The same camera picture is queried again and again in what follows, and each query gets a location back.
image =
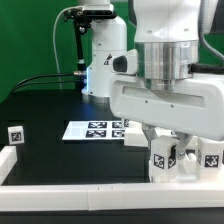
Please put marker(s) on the white marker sheet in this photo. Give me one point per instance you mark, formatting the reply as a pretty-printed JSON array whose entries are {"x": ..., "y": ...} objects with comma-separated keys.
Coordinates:
[{"x": 94, "y": 130}]

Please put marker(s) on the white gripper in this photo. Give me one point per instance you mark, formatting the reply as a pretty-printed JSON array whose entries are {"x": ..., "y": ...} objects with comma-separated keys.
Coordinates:
[{"x": 195, "y": 107}]

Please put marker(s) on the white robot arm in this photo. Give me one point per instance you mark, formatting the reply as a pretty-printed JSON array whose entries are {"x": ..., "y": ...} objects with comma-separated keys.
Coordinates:
[{"x": 160, "y": 82}]

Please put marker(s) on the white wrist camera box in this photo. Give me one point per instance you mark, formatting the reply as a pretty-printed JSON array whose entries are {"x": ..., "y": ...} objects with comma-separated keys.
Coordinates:
[{"x": 126, "y": 64}]

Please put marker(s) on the white chair seat part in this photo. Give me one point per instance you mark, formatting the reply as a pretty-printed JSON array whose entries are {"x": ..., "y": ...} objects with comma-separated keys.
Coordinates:
[{"x": 186, "y": 168}]

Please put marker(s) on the white chair back frame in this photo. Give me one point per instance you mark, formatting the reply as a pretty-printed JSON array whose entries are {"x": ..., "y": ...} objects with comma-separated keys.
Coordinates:
[{"x": 134, "y": 136}]

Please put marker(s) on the black camera on stand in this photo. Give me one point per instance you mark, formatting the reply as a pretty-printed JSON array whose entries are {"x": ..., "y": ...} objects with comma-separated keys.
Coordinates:
[{"x": 82, "y": 16}]

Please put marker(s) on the white workspace border frame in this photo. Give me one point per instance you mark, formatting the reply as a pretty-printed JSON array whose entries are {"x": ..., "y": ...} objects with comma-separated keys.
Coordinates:
[{"x": 103, "y": 196}]

